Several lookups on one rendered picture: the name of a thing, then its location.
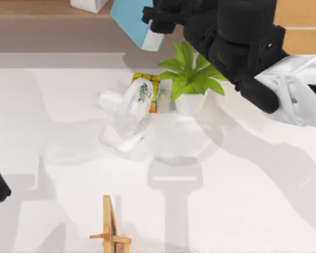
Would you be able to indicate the light blue book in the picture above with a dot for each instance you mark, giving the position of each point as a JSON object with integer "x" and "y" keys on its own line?
{"x": 132, "y": 21}

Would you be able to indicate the green plant in white pot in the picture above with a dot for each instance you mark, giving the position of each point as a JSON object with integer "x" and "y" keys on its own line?
{"x": 189, "y": 79}

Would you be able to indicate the white box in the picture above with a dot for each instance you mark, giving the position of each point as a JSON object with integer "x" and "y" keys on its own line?
{"x": 90, "y": 4}

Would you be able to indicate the multicoloured puzzle cube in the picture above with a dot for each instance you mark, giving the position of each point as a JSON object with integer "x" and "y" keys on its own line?
{"x": 155, "y": 91}

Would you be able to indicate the clear translucent bottle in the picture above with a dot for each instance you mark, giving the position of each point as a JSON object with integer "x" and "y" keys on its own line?
{"x": 132, "y": 113}

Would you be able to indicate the wooden shelf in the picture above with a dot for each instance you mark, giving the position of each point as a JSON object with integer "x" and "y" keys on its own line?
{"x": 41, "y": 29}

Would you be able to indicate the wooden cupboard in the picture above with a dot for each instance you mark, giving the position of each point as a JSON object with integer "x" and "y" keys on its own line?
{"x": 302, "y": 14}

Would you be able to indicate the wooden framed blackboard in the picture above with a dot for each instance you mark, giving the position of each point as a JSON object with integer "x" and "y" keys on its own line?
{"x": 109, "y": 226}

